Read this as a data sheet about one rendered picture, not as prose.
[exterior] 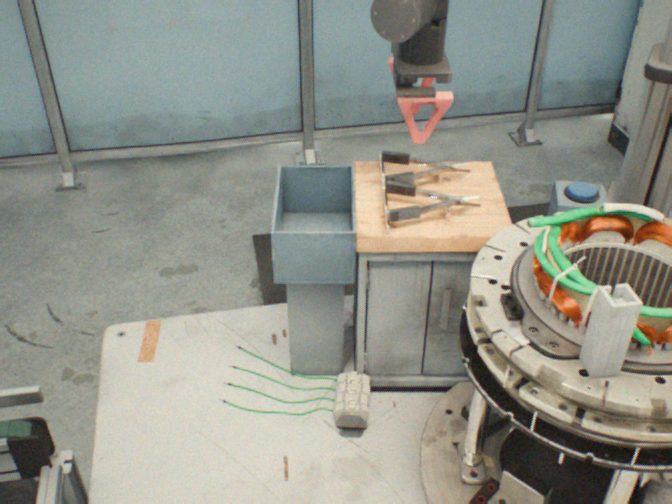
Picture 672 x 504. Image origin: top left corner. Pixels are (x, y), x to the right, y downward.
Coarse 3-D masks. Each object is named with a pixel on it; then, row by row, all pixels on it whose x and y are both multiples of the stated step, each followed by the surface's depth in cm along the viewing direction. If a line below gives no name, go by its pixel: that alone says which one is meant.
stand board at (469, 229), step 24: (360, 168) 105; (384, 168) 105; (408, 168) 105; (432, 168) 105; (456, 168) 105; (480, 168) 105; (360, 192) 100; (456, 192) 100; (480, 192) 100; (360, 216) 95; (432, 216) 95; (456, 216) 95; (480, 216) 95; (504, 216) 95; (360, 240) 92; (384, 240) 92; (408, 240) 92; (432, 240) 92; (456, 240) 92; (480, 240) 92
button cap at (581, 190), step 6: (570, 186) 105; (576, 186) 105; (582, 186) 105; (588, 186) 105; (594, 186) 105; (570, 192) 105; (576, 192) 104; (582, 192) 104; (588, 192) 104; (594, 192) 104; (582, 198) 104; (588, 198) 104
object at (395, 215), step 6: (390, 210) 91; (396, 210) 91; (402, 210) 91; (408, 210) 91; (414, 210) 92; (420, 210) 92; (390, 216) 91; (396, 216) 91; (402, 216) 92; (408, 216) 92; (414, 216) 92
